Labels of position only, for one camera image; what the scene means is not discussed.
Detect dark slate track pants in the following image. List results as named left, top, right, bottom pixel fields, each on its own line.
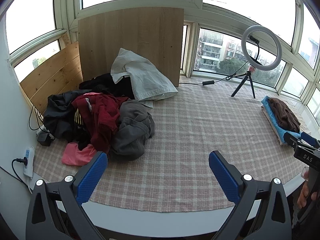
left=43, top=89, right=91, bottom=150

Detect person's right hand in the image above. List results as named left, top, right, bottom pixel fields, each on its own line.
left=297, top=166, right=310, bottom=209

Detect beige folded garment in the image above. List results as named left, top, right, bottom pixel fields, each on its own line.
left=261, top=105, right=286, bottom=146

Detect pink garment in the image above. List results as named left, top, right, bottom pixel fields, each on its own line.
left=62, top=142, right=97, bottom=166

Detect blue folded garment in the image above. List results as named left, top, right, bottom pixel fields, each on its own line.
left=261, top=96, right=300, bottom=146

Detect brown folded garment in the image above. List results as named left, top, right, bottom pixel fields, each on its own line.
left=268, top=98, right=300, bottom=133

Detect pink plaid table cloth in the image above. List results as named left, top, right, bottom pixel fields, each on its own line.
left=34, top=81, right=304, bottom=212

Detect black power adapter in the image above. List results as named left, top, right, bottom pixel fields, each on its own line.
left=37, top=132, right=55, bottom=147

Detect white power strip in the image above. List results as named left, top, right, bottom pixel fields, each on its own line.
left=23, top=147, right=35, bottom=179

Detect dark red garment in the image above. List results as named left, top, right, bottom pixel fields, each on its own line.
left=72, top=93, right=129, bottom=153

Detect black fuzzy garment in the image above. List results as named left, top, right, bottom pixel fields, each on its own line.
left=79, top=73, right=135, bottom=99

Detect pine plank board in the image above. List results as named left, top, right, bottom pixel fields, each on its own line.
left=20, top=42, right=83, bottom=113

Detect white denim garment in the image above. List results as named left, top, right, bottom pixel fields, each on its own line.
left=111, top=48, right=178, bottom=108

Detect large light wood board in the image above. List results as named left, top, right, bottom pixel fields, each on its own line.
left=78, top=7, right=184, bottom=86

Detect black power cord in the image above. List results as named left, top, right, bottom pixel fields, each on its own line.
left=11, top=104, right=48, bottom=194

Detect ring light cable with remote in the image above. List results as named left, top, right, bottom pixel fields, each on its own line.
left=178, top=36, right=261, bottom=86

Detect white ring light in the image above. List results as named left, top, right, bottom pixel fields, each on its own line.
left=241, top=25, right=282, bottom=71

